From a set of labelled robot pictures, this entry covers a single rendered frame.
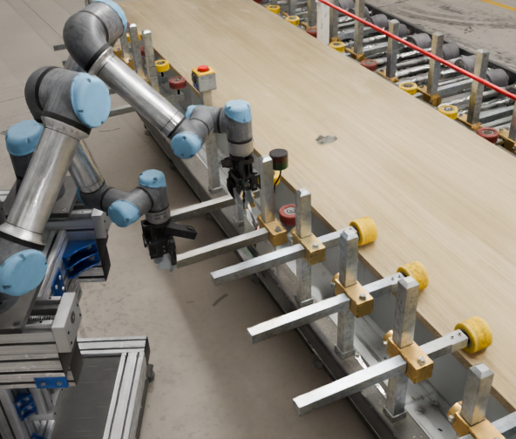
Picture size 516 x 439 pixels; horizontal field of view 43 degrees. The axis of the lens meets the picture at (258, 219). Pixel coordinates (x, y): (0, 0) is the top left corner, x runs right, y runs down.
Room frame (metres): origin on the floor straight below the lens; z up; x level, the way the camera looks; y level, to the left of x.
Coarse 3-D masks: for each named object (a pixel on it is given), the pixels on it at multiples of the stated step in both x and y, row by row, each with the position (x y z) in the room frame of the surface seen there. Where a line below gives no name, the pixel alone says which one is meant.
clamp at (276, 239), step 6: (258, 216) 1.84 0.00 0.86; (264, 222) 1.79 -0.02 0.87; (270, 222) 1.79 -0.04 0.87; (276, 222) 1.78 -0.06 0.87; (270, 228) 1.75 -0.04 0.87; (282, 228) 1.75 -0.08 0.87; (270, 234) 1.73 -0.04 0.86; (276, 234) 1.72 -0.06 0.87; (282, 234) 1.73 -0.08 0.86; (270, 240) 1.74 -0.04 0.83; (276, 240) 1.72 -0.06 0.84; (282, 240) 1.73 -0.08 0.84; (276, 246) 1.72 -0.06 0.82
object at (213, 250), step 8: (256, 232) 1.75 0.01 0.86; (264, 232) 1.75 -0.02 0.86; (288, 232) 1.77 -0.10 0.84; (224, 240) 1.71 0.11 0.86; (232, 240) 1.71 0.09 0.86; (240, 240) 1.71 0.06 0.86; (248, 240) 1.72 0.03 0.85; (256, 240) 1.73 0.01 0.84; (200, 248) 1.68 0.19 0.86; (208, 248) 1.67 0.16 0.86; (216, 248) 1.67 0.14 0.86; (224, 248) 1.68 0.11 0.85; (232, 248) 1.69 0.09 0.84; (184, 256) 1.64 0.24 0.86; (192, 256) 1.64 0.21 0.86; (200, 256) 1.65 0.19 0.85; (208, 256) 1.66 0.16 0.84; (176, 264) 1.62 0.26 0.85; (184, 264) 1.63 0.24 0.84
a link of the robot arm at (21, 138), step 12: (24, 120) 1.83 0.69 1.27; (12, 132) 1.77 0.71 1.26; (24, 132) 1.76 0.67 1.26; (36, 132) 1.76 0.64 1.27; (12, 144) 1.73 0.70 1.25; (24, 144) 1.72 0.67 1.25; (36, 144) 1.74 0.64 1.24; (12, 156) 1.73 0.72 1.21; (24, 156) 1.72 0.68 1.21; (24, 168) 1.72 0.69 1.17
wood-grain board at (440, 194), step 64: (192, 0) 4.25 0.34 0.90; (192, 64) 3.15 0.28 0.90; (256, 64) 3.10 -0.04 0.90; (320, 64) 3.05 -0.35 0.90; (256, 128) 2.42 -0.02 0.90; (320, 128) 2.38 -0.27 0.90; (384, 128) 2.35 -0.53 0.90; (448, 128) 2.32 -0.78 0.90; (320, 192) 1.90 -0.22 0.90; (384, 192) 1.88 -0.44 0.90; (448, 192) 1.85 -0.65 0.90; (512, 192) 1.83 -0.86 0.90; (384, 256) 1.53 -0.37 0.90; (448, 256) 1.51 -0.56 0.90; (512, 256) 1.50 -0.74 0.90; (448, 320) 1.25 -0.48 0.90; (512, 320) 1.24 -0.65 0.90; (512, 384) 1.02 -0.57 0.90
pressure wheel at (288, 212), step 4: (292, 204) 1.83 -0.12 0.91; (280, 208) 1.81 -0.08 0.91; (284, 208) 1.81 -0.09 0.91; (288, 208) 1.81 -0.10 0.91; (292, 208) 1.81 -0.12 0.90; (280, 212) 1.79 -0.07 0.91; (284, 212) 1.79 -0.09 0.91; (288, 212) 1.79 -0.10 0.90; (292, 212) 1.79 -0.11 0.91; (280, 216) 1.78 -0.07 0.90; (284, 216) 1.77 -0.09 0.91; (288, 216) 1.76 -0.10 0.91; (292, 216) 1.76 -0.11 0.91; (280, 220) 1.78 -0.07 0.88; (284, 220) 1.76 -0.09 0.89; (288, 220) 1.76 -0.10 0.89; (292, 220) 1.76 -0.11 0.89; (284, 224) 1.76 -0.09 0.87; (288, 224) 1.76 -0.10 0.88; (292, 224) 1.76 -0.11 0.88
